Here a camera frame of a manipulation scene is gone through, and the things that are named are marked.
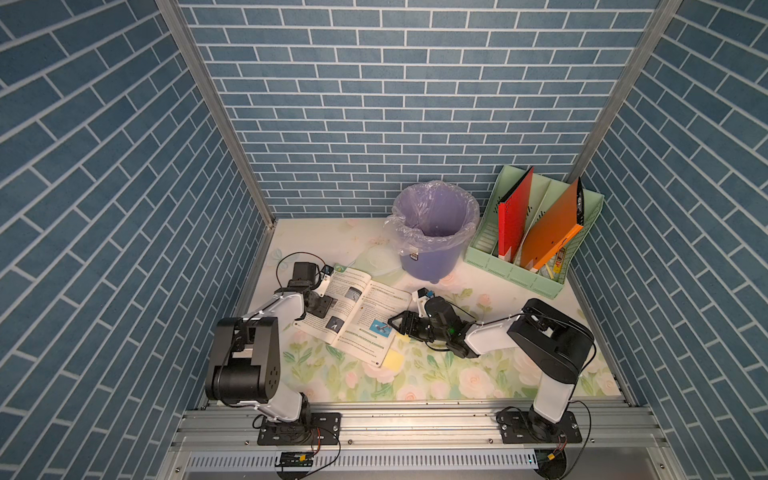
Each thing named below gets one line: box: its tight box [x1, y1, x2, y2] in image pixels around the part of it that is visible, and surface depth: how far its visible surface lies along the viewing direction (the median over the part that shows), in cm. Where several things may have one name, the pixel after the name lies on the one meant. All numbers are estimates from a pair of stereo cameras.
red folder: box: [497, 166, 535, 259], surface depth 91 cm
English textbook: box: [292, 264, 413, 367], surface depth 93 cm
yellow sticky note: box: [383, 348, 404, 372], surface depth 87 cm
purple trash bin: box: [392, 181, 480, 284], surface depth 95 cm
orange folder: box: [521, 177, 584, 270], surface depth 89 cm
